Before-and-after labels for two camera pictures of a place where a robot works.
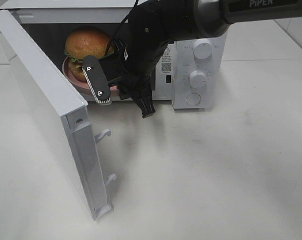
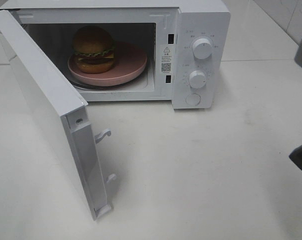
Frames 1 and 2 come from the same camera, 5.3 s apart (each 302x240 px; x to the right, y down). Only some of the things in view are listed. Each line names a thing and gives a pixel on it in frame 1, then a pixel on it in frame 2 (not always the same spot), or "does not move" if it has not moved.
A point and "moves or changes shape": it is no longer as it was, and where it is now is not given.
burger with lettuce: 84,41 moves or changes shape
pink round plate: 80,85 to 130,60
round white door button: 192,99 does not move
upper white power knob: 202,48 does not move
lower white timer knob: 197,79 does not move
